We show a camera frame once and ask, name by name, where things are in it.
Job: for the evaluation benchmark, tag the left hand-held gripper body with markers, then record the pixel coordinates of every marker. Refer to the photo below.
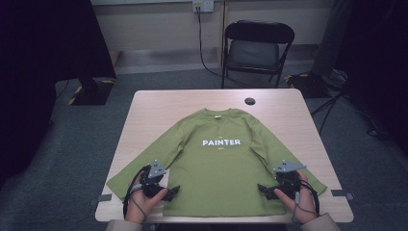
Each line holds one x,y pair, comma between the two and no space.
150,183

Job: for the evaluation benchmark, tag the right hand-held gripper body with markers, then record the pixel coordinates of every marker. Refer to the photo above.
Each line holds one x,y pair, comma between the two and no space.
288,183

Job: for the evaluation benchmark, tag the green long-sleeved shirt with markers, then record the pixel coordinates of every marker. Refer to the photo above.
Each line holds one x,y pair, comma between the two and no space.
218,179

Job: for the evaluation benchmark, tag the person's left hand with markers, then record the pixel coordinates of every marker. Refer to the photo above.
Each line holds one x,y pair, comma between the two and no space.
141,207

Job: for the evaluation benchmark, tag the person's right hand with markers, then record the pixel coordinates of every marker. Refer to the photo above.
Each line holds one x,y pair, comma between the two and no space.
304,208

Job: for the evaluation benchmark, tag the grey tape piece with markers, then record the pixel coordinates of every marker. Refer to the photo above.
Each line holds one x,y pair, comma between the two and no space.
341,193
104,197

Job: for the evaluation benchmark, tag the black stand legs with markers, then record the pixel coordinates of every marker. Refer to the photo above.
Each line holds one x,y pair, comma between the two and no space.
327,104

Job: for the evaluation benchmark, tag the black striped stand base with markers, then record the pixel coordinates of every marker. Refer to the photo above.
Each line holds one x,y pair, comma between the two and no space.
93,96
308,86

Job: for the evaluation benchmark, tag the grey curtain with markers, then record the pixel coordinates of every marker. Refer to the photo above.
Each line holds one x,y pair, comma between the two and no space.
330,38

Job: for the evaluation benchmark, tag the black folding chair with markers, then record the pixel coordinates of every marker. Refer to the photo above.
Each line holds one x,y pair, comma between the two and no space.
256,32

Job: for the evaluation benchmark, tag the black curtain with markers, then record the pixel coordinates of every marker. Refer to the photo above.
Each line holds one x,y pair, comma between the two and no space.
38,48
378,48

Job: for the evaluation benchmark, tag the white wall socket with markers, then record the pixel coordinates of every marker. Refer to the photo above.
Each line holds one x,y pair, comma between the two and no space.
207,5

